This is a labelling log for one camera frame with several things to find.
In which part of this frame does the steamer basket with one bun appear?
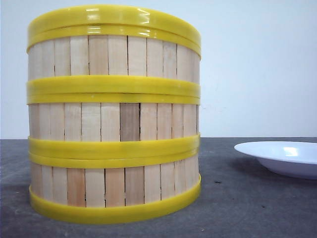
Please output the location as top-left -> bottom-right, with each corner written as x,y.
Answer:
27,23 -> 200,105

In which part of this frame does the steamer basket with three buns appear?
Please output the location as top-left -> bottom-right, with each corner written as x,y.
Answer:
29,102 -> 200,167

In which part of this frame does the woven bamboo steamer lid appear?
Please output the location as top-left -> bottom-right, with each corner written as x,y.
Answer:
26,5 -> 202,49

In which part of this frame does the steamer basket with small buns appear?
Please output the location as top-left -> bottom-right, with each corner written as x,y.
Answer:
30,165 -> 201,224

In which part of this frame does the white ceramic plate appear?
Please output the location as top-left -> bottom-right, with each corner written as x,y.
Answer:
234,141 -> 317,179

